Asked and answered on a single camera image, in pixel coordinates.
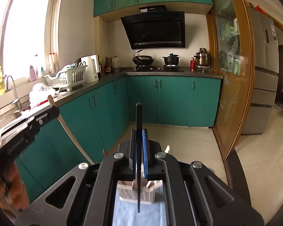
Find beige chopstick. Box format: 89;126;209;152
59;105;102;164

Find black ribbed chopstick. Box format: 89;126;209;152
136;103;142;213

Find person's left hand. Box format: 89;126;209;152
0;162;29;212

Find chrome sink faucet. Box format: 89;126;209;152
5;75;22;110

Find teal lower cabinets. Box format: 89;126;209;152
17;76;225;202

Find white plastic utensil caddy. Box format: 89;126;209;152
117;180;162;205

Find white dish rack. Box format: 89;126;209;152
45;65;87;91

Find white electric kettle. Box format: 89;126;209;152
81;55;100;83

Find gas stove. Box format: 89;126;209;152
135;65;182;72

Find blue striped tablecloth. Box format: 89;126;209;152
112;194;167;226

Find black wok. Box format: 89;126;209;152
132;49;154;66

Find black cooking pot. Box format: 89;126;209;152
163;53;180;66

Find clear oil bottle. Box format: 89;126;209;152
112;56;120;73

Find red thermos bottle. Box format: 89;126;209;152
190;57;195;72

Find steel pressure cooker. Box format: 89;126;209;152
194;47;210;67

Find black range hood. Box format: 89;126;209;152
121;10;185;50

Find silver refrigerator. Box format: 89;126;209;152
242;8;279;135

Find wooden glass sliding door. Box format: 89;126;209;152
206;0;255;160

